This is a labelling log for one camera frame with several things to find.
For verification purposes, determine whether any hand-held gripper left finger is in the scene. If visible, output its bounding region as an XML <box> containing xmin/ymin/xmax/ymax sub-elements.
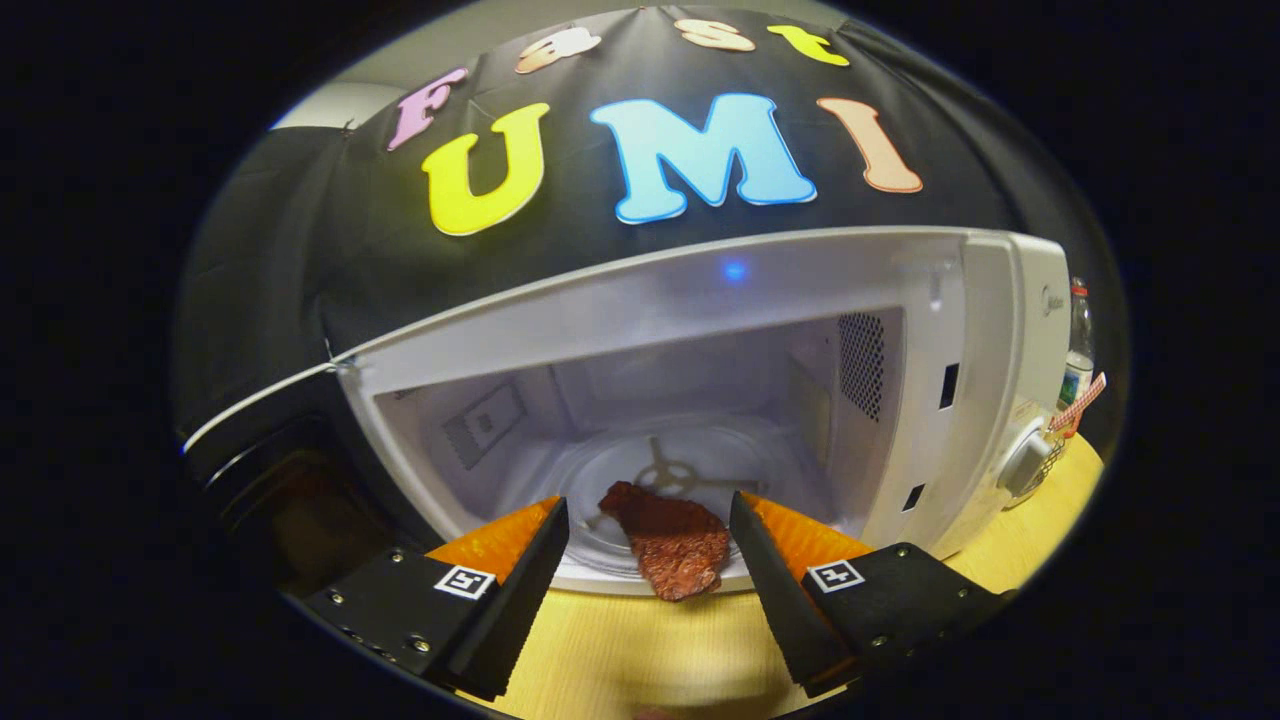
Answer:
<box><xmin>300</xmin><ymin>497</ymin><xmax>571</xmax><ymax>701</ymax></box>

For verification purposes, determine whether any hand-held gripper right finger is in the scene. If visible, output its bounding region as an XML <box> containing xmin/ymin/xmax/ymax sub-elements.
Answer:
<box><xmin>728</xmin><ymin>491</ymin><xmax>1016</xmax><ymax>698</ymax></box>

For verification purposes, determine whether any red meat piece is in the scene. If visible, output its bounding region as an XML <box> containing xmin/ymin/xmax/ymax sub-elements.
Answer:
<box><xmin>598</xmin><ymin>481</ymin><xmax>733</xmax><ymax>603</ymax></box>

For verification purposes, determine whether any white toaster oven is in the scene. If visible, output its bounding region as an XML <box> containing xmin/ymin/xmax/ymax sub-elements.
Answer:
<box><xmin>180</xmin><ymin>226</ymin><xmax>1073</xmax><ymax>599</ymax></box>

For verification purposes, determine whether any red checkered straw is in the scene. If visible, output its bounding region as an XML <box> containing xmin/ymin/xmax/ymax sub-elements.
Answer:
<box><xmin>1048</xmin><ymin>372</ymin><xmax>1107</xmax><ymax>433</ymax></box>

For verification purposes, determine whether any clear plastic bottle red label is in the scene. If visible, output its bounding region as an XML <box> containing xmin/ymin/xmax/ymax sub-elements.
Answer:
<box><xmin>1058</xmin><ymin>278</ymin><xmax>1096</xmax><ymax>411</ymax></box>

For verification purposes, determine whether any black backdrop cloth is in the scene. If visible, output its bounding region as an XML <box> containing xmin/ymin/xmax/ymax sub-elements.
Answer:
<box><xmin>175</xmin><ymin>5</ymin><xmax>1101</xmax><ymax>441</ymax></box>

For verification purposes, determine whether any metal wire basket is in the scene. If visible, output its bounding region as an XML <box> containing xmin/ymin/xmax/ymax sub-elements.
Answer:
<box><xmin>1030</xmin><ymin>430</ymin><xmax>1076</xmax><ymax>496</ymax></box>

